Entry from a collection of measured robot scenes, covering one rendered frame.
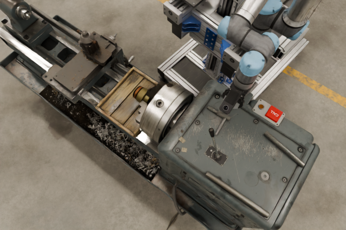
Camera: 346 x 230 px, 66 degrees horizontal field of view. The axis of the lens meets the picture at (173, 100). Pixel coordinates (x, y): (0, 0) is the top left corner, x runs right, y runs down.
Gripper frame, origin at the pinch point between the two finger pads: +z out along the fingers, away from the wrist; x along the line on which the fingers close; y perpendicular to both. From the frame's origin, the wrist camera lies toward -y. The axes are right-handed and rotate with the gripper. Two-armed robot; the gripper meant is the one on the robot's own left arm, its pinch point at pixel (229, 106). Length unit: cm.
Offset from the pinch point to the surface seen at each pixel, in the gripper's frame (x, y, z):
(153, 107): 29.0, -18.5, 7.3
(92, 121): 79, -33, 76
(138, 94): 43.0, -13.8, 17.9
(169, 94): 26.6, -8.7, 6.2
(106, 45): 88, 5, 33
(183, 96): 21.1, -5.3, 7.4
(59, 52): 118, -13, 46
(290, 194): -39.8, -16.5, 4.2
